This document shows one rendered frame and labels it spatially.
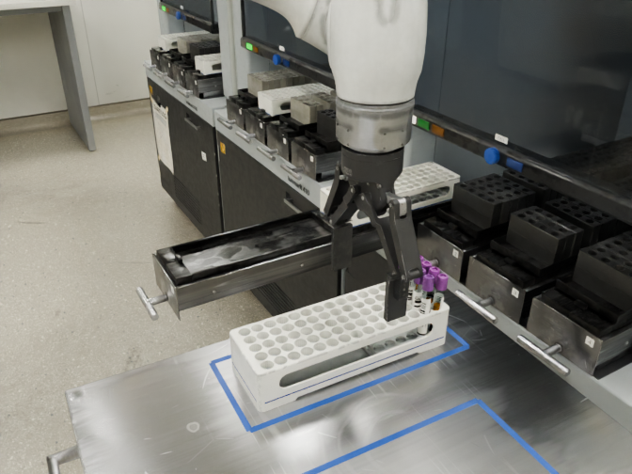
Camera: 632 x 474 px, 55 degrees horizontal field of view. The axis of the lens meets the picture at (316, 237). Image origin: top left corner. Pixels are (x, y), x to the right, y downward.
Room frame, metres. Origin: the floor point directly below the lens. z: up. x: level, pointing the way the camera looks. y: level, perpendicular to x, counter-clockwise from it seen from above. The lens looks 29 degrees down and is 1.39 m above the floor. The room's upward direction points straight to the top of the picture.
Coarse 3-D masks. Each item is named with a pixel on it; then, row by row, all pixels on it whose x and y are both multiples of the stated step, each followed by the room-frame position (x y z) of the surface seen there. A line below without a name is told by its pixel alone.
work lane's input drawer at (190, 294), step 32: (256, 224) 1.07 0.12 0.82; (288, 224) 1.10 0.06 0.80; (320, 224) 1.10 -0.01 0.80; (416, 224) 1.12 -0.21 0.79; (160, 256) 0.95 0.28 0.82; (192, 256) 0.97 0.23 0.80; (224, 256) 0.97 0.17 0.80; (256, 256) 0.95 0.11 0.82; (288, 256) 0.97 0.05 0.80; (320, 256) 1.00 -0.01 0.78; (352, 256) 1.04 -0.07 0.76; (160, 288) 0.95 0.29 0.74; (192, 288) 0.87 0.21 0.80; (224, 288) 0.90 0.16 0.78
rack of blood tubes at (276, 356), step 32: (384, 288) 0.76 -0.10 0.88; (288, 320) 0.67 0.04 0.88; (320, 320) 0.67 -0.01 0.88; (352, 320) 0.67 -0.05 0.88; (384, 320) 0.67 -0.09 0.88; (416, 320) 0.67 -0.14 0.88; (256, 352) 0.60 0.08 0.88; (288, 352) 0.60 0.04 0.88; (320, 352) 0.60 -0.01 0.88; (352, 352) 0.67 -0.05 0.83; (384, 352) 0.65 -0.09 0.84; (416, 352) 0.67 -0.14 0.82; (256, 384) 0.56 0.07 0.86; (288, 384) 0.61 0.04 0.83; (320, 384) 0.60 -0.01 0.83
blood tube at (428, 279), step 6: (426, 276) 0.70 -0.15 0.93; (432, 276) 0.70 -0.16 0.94; (426, 282) 0.69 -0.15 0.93; (432, 282) 0.69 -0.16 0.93; (426, 288) 0.69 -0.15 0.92; (432, 288) 0.69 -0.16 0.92; (426, 294) 0.69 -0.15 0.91; (426, 300) 0.69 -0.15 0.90; (420, 306) 0.69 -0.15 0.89; (426, 306) 0.69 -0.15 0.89; (420, 312) 0.69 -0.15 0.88; (426, 312) 0.69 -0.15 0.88; (426, 324) 0.69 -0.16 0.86; (420, 330) 0.69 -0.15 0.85; (426, 330) 0.69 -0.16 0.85
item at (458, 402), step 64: (448, 320) 0.75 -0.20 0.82; (128, 384) 0.61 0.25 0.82; (192, 384) 0.61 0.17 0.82; (384, 384) 0.61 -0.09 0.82; (448, 384) 0.61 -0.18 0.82; (512, 384) 0.61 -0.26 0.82; (128, 448) 0.50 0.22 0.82; (192, 448) 0.50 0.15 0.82; (256, 448) 0.50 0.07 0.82; (320, 448) 0.50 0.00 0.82; (384, 448) 0.50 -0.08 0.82; (448, 448) 0.50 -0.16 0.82; (512, 448) 0.50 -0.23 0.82; (576, 448) 0.50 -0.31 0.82
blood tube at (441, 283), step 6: (438, 276) 0.70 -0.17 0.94; (444, 276) 0.70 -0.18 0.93; (438, 282) 0.69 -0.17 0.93; (444, 282) 0.69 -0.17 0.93; (438, 288) 0.69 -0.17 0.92; (444, 288) 0.69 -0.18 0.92; (438, 294) 0.69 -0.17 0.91; (438, 300) 0.69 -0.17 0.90; (438, 306) 0.69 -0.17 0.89; (432, 324) 0.69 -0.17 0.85
